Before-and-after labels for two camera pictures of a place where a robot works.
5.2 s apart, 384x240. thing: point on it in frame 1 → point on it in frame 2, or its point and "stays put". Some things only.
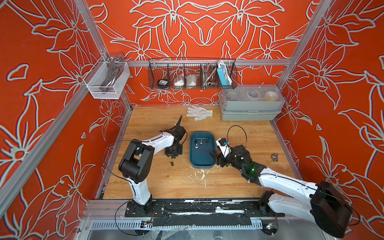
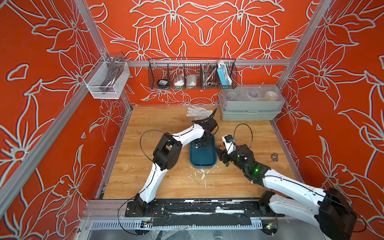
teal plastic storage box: [201, 144] stays put
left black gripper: [180, 152] → [206, 145]
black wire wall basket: [192, 74] stays put
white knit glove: [200, 113] stays put
